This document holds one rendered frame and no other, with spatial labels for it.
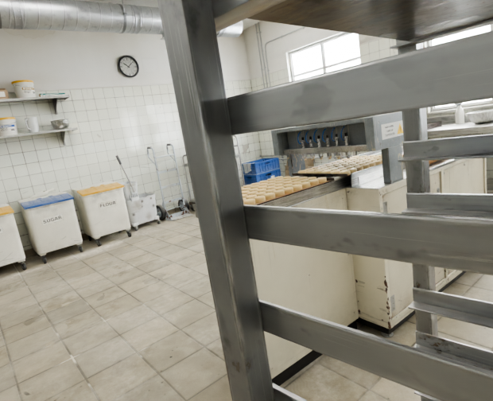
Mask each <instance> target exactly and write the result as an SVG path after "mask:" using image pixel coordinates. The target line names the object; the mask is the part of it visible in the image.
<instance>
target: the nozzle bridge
mask: <svg viewBox="0 0 493 401"><path fill-rule="evenodd" d="M344 125H346V127H345V128H344V129H343V131H342V138H343V139H344V136H345V135H344V133H347V136H348V140H349V146H345V142H344V141H343V140H342V139H341V137H340V133H341V130H342V128H343V126H344ZM335 126H337V127H336V128H335V129H334V131H333V132H332V129H333V128H334V127H335ZM326 127H327V129H326V130H325V131H324V140H325V141H326V134H328V137H329V139H330V147H327V145H326V142H324V141H323V140H322V133H323V130H324V129H325V128H326ZM317 128H320V129H318V130H317V131H316V133H315V141H316V142H317V139H318V137H317V136H318V135H319V136H320V138H321V145H322V147H321V148H318V144H317V143H315V142H314V140H313V135H314V132H315V130H316V129H317ZM309 129H311V130H310V131H309V132H308V133H307V136H306V140H307V142H309V136H312V141H313V148H310V146H309V144H308V143H307V142H305V149H302V145H301V144H299V143H301V137H304V140H305V135H306V132H307V131H308V130H309ZM301 130H302V132H301V133H300V134H299V132H300V131H301ZM331 133H332V138H333V140H335V137H336V136H335V134H338V137H339V142H340V146H336V143H335V142H333V141H332V138H331ZM298 134H299V138H298V140H299V143H298V141H297V136H298ZM271 135H272V141H273V147H274V156H281V155H287V162H288V167H289V176H290V177H294V176H293V175H292V173H296V172H298V171H300V170H305V160H304V158H303V156H302V154H317V153H333V152H350V151H367V152H368V151H377V150H381V151H382V170H383V180H384V184H392V183H395V182H396V181H400V180H402V179H404V177H403V165H402V162H398V160H399V159H401V158H402V142H404V138H403V125H402V112H401V111H399V112H393V113H387V114H381V115H372V116H367V117H363V118H358V119H347V120H340V121H335V122H329V123H318V124H312V125H305V126H299V127H287V128H282V129H277V130H272V131H271Z"/></svg>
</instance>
